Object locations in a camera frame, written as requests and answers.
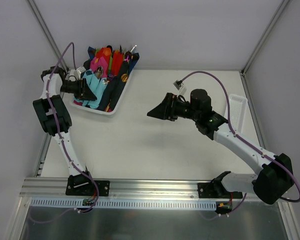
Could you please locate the light blue paper napkin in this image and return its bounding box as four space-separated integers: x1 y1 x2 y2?
83 70 107 103

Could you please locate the wooden handled spoon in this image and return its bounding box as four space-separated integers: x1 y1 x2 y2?
101 78 108 86

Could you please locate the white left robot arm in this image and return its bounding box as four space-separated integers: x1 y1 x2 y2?
32 66 97 195

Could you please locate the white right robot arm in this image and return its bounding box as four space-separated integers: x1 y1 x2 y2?
147 89 294 205

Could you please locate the light blue rolled napkin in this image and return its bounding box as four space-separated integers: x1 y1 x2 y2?
73 97 99 109

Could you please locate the dark navy rolled napkin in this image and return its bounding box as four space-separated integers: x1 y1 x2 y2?
97 73 129 112

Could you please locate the magenta rolled napkin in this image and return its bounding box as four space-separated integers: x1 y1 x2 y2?
90 56 109 79

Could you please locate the red rolled napkin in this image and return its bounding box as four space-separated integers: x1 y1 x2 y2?
110 50 124 76

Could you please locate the white plastic basket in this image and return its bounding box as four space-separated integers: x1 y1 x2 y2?
69 66 134 116

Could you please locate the white utensil tray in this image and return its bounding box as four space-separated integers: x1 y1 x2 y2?
228 93 248 133

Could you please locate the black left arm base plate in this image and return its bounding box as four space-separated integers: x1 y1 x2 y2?
65 177 110 197

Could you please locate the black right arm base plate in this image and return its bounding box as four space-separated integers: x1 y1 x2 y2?
197 182 243 199

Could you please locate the aluminium front rail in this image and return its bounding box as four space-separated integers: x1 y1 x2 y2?
19 176 290 201

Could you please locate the white slotted cable duct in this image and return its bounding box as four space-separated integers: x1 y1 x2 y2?
30 197 217 211

